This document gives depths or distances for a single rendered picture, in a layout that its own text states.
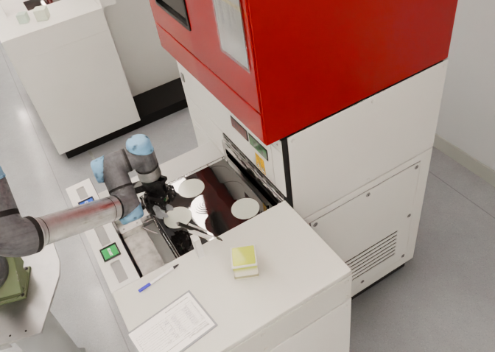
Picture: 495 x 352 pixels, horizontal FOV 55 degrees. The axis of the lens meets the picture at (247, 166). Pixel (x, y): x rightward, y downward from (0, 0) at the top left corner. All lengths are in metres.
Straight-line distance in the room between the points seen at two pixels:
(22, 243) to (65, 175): 2.34
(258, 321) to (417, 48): 0.98
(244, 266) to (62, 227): 0.50
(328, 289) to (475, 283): 1.35
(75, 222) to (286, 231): 0.63
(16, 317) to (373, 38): 1.44
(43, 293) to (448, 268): 1.90
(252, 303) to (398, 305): 1.25
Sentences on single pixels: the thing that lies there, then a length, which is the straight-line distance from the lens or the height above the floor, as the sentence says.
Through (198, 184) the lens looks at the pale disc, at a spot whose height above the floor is 0.90.
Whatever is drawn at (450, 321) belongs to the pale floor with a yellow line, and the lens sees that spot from 2.53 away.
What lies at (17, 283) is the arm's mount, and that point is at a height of 0.88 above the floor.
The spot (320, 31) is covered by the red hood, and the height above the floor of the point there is 1.52.
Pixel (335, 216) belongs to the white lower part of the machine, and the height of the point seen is 0.74.
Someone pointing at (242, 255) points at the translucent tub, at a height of 1.03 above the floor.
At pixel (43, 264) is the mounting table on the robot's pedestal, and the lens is 1.91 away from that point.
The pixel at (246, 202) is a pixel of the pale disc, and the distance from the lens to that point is 1.72.
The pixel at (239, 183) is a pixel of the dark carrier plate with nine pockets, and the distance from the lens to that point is 1.79.
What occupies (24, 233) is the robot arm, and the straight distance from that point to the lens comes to 1.27.
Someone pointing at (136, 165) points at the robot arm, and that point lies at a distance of 1.50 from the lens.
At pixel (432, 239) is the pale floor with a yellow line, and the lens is 2.79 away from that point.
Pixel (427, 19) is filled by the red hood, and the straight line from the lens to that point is 1.65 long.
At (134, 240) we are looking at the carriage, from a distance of 1.74.
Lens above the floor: 2.15
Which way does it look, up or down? 42 degrees down
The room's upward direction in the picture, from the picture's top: 10 degrees counter-clockwise
